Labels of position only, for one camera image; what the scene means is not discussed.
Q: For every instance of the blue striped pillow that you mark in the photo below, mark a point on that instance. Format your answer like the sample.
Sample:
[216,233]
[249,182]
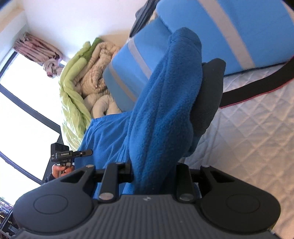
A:
[131,68]
[245,34]

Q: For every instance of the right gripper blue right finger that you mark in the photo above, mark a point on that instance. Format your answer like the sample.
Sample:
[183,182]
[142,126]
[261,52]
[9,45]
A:
[183,174]

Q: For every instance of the person's left hand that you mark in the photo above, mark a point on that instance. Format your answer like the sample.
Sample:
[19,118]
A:
[58,170]

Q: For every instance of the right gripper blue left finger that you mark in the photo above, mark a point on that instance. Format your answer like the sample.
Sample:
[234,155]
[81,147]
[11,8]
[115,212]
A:
[125,173]

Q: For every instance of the blue striped pillow right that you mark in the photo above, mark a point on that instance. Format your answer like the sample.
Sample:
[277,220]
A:
[245,34]

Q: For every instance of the blue fleece jacket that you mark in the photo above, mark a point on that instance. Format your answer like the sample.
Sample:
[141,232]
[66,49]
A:
[173,111]

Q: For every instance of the dark navy garment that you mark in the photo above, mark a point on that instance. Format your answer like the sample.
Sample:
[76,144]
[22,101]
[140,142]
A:
[143,15]

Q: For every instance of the pink floral curtain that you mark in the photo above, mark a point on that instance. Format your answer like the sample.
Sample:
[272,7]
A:
[40,52]

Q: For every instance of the blue striped pillow left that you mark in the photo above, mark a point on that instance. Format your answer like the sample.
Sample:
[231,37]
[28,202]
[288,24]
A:
[131,68]

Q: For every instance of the beige comforter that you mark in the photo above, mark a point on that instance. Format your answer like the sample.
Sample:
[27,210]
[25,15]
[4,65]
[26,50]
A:
[90,84]

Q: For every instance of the white quilted bedspread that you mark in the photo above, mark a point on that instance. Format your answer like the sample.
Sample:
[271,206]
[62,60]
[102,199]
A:
[245,158]

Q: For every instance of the window frame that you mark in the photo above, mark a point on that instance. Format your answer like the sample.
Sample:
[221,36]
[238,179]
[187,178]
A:
[28,137]

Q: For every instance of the light green blanket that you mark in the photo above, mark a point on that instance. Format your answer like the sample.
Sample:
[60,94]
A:
[76,116]

